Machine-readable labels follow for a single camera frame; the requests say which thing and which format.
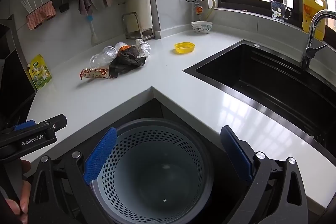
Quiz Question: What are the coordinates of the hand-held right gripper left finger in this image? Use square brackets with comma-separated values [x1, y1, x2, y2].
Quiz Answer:
[28, 127, 118, 224]

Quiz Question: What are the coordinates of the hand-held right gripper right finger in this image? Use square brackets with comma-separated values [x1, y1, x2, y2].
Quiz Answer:
[220, 125, 309, 224]

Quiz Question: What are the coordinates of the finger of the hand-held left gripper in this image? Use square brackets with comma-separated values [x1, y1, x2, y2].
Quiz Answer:
[13, 120, 36, 132]
[34, 114, 67, 133]

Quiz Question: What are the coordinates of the grey perforated trash bin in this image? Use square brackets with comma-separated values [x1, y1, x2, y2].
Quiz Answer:
[87, 117, 223, 224]

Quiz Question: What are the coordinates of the red snack wrapper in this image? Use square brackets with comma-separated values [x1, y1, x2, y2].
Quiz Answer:
[79, 67, 112, 81]

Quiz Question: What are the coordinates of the clear plastic cup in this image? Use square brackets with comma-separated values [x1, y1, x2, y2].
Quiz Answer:
[90, 46, 118, 69]

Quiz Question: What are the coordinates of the dark grey cloth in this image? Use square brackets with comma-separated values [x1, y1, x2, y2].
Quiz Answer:
[108, 46, 146, 79]

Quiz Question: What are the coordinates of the yellow plastic lid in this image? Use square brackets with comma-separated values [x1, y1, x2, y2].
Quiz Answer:
[174, 42, 196, 54]

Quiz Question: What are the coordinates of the white tissue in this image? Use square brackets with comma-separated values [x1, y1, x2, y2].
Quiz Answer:
[134, 39, 152, 59]

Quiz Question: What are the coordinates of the person's left hand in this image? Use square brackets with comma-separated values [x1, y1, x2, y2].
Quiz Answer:
[5, 159, 32, 224]

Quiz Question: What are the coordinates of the green yellow pouch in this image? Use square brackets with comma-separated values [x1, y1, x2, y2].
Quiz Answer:
[27, 54, 52, 90]

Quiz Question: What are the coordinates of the black kitchen appliance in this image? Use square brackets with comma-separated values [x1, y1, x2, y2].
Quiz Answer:
[0, 14, 36, 122]

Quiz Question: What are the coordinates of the black kitchen sink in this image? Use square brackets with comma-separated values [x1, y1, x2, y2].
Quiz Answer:
[183, 39, 336, 148]

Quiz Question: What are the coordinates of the white blue bottle brush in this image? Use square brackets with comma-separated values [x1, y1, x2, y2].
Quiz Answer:
[86, 14, 100, 43]

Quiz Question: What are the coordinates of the pink wavy dishcloth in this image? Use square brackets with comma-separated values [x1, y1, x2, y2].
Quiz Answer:
[26, 2, 56, 31]

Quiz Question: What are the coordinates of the grey purple hanging cloth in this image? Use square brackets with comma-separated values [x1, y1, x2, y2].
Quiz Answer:
[79, 0, 92, 16]

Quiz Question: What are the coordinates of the white patterned ceramic bowl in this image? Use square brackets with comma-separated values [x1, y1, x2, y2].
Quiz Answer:
[191, 21, 213, 35]

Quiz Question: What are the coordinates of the metal cutting board rack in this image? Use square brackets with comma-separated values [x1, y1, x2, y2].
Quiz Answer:
[121, 12, 155, 40]

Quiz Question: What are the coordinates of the white orange gas regulator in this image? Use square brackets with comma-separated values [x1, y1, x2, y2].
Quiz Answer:
[194, 2, 204, 21]

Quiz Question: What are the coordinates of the clear printed mug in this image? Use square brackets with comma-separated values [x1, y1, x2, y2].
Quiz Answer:
[271, 0, 292, 22]

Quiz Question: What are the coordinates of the chrome faucet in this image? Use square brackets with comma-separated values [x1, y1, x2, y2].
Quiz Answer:
[300, 9, 336, 71]

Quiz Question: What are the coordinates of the yellow detergent bottle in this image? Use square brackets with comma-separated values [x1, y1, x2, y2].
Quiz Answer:
[299, 0, 327, 41]

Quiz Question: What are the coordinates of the yellow gas hose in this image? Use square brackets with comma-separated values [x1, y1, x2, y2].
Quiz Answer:
[202, 0, 217, 22]

